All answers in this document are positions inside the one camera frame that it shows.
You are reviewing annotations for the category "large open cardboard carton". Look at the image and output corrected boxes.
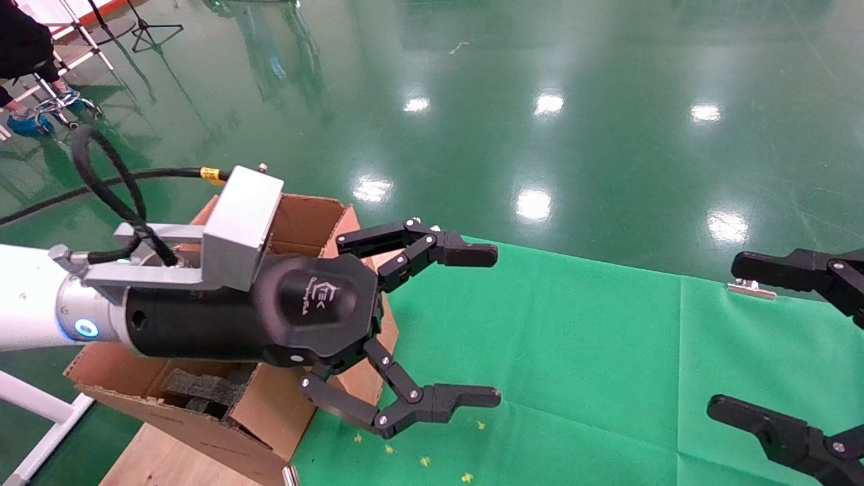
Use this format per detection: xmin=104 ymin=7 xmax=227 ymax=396
xmin=64 ymin=192 xmax=379 ymax=486

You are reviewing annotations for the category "black foam padding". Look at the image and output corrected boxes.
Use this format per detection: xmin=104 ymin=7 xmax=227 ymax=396
xmin=159 ymin=364 xmax=261 ymax=419

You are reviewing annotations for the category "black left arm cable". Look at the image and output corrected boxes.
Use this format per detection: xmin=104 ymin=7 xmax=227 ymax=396
xmin=0 ymin=125 xmax=230 ymax=267

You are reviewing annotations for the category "green cloth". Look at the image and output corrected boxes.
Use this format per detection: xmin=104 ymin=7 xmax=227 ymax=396
xmin=290 ymin=236 xmax=864 ymax=486

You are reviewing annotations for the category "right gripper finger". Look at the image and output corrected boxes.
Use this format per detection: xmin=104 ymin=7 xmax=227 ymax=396
xmin=731 ymin=248 xmax=864 ymax=328
xmin=707 ymin=395 xmax=864 ymax=486

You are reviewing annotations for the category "white metal shelf rack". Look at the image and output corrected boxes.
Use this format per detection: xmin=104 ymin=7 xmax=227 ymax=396
xmin=0 ymin=371 xmax=95 ymax=486

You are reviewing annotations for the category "white desk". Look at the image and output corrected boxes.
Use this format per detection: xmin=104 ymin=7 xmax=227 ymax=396
xmin=13 ymin=0 xmax=129 ymax=72

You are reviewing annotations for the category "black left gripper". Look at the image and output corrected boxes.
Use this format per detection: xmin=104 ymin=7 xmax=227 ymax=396
xmin=125 ymin=217 xmax=502 ymax=439

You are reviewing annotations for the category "person in black clothes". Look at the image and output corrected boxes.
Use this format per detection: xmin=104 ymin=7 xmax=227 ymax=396
xmin=0 ymin=0 xmax=88 ymax=139

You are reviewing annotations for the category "black tripod stand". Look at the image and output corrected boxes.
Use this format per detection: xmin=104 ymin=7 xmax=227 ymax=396
xmin=125 ymin=0 xmax=184 ymax=53

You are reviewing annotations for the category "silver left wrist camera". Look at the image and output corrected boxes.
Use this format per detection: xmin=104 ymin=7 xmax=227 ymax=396
xmin=81 ymin=164 xmax=284 ymax=306

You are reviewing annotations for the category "black curved pole stand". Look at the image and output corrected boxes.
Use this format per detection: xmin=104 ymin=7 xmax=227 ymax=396
xmin=73 ymin=0 xmax=137 ymax=47

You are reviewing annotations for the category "metal stool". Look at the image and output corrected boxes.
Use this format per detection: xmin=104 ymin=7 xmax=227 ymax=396
xmin=30 ymin=71 xmax=102 ymax=129

